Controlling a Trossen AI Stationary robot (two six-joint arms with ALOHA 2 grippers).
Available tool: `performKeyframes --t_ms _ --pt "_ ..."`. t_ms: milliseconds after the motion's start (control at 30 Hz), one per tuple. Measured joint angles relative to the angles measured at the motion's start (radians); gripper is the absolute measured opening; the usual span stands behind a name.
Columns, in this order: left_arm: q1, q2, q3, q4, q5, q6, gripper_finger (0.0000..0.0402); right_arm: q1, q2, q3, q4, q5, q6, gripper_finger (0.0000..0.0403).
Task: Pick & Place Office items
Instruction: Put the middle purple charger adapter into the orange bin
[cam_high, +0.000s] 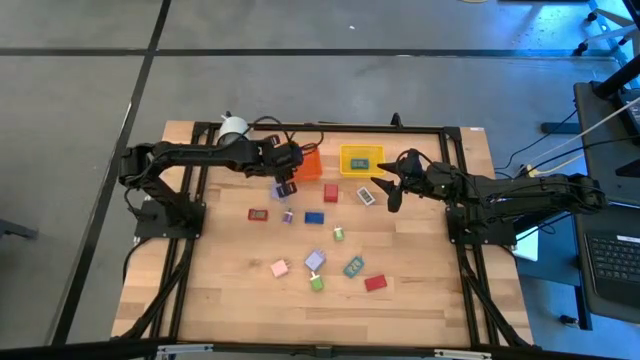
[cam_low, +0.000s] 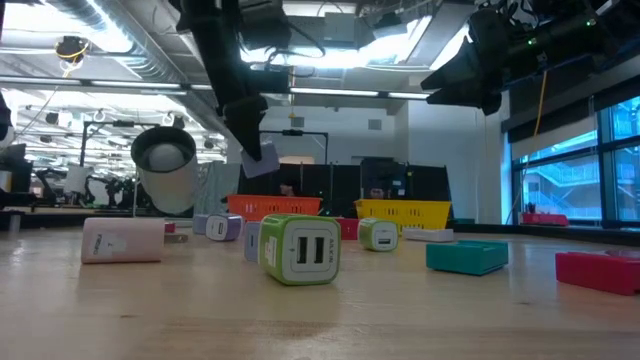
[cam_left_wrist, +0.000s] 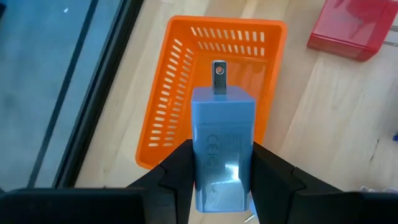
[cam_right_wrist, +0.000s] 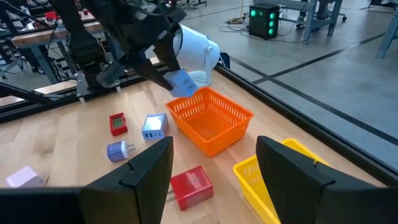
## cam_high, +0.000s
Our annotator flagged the grey chair base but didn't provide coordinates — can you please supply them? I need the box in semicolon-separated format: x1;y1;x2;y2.
573;0;640;57

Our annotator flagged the lavender wall charger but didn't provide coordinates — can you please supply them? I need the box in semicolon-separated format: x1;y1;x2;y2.
303;248;328;273

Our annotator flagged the black side desk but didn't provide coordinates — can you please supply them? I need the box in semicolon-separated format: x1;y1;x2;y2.
573;79;640;207

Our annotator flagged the white cylindrical spot lamp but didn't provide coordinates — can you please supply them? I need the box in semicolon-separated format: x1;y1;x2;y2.
217;115;250;146

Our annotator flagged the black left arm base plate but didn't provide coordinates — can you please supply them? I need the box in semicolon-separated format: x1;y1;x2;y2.
133;199;207;240

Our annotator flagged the black desk pole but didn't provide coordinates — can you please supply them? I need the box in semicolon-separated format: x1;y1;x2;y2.
592;52;640;100

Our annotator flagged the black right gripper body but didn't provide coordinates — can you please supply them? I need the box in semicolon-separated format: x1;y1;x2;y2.
387;148;449;214

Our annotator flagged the pink wall charger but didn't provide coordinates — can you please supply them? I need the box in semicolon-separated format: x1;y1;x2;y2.
270;257;293;279

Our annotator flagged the yellow slotted plastic basket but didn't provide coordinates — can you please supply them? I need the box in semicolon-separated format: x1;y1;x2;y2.
339;144;387;179

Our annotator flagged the black power cable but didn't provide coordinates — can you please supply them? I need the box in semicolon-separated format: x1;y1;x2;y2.
508;108;580;171

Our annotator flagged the black gantry crossbar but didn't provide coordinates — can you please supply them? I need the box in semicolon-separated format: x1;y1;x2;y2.
0;335;640;360

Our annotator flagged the orange slotted plastic basket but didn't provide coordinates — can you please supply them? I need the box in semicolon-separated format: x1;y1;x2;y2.
292;147;324;182

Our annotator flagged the yellow cable with connectors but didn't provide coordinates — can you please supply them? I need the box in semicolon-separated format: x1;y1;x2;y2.
519;153;586;180

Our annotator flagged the white cable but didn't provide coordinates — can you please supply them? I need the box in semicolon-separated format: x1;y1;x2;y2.
524;97;640;169

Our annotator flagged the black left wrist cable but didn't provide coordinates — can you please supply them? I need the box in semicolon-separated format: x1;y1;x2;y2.
249;115;326;152

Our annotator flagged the black laptop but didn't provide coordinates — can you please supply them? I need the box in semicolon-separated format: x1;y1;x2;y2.
572;198;640;325

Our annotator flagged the white floor box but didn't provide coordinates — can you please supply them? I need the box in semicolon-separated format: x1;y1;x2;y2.
514;225;540;262

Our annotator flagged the black aluminium table frame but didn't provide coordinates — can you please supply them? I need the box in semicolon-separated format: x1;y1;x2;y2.
113;121;534;351

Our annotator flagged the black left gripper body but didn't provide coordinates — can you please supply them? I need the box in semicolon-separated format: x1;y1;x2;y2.
263;141;305;177

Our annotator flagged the grey furniture foot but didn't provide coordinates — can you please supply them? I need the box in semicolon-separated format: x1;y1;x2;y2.
0;218;39;241

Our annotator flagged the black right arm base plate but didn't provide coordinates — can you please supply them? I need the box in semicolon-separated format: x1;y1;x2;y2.
446;205;518;247

